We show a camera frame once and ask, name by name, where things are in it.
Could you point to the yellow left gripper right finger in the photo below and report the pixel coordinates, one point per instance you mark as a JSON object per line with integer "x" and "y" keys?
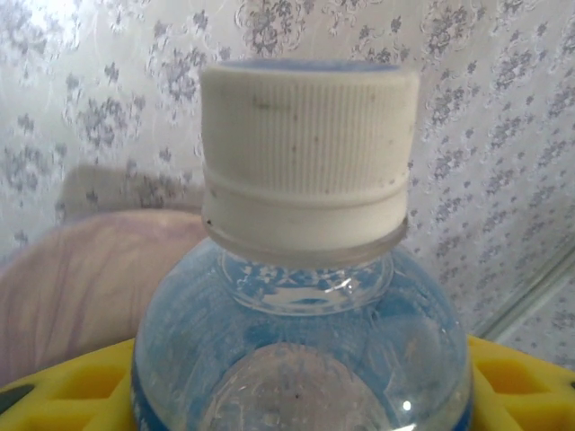
{"x": 521, "y": 395}

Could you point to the cream bin with pink liner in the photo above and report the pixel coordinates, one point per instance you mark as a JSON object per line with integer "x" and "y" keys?
{"x": 90, "y": 278}

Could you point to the aluminium frame post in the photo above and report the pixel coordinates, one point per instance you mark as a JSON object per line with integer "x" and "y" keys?
{"x": 530, "y": 298}

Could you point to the blue label bottle white cap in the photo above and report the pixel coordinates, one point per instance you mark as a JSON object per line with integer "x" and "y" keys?
{"x": 310, "y": 157}

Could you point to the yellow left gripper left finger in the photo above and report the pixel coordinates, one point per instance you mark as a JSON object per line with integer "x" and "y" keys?
{"x": 67, "y": 395}

